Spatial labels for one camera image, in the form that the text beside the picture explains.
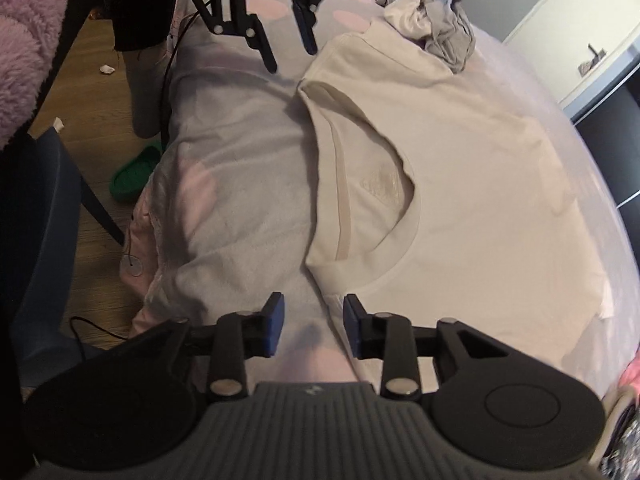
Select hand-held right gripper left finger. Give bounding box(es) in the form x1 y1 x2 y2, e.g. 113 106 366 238
165 292 286 402

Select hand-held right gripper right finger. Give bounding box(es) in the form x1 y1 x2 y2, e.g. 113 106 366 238
344 294 508 402

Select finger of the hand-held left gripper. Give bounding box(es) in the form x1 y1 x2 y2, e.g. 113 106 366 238
272 0 336 55
180 0 277 73

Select cream white t-shirt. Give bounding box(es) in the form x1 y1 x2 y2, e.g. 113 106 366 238
297 22 618 386

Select person's black shorts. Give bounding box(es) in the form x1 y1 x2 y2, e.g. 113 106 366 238
111 0 185 55

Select white satin garment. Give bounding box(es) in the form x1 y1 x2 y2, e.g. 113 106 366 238
384 0 442 40

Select person's leg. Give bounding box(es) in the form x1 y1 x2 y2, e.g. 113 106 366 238
124 40 173 140

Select grey crumpled garment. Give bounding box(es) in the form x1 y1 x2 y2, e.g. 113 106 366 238
422 0 477 74

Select polka dot bed sheet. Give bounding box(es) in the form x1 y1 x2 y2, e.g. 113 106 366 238
120 0 640 411

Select green slipper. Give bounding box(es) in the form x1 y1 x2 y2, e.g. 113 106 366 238
110 144 166 205

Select purple fluffy blanket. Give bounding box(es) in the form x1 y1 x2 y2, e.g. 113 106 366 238
0 0 72 151

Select blue chair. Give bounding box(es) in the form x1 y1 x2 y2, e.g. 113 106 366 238
0 125 126 391

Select white door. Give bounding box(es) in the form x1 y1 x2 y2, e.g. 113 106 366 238
502 0 640 111

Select black sliding wardrobe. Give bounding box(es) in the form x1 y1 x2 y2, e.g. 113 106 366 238
570 42 640 261

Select black cable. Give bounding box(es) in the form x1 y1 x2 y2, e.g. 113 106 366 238
159 0 202 153

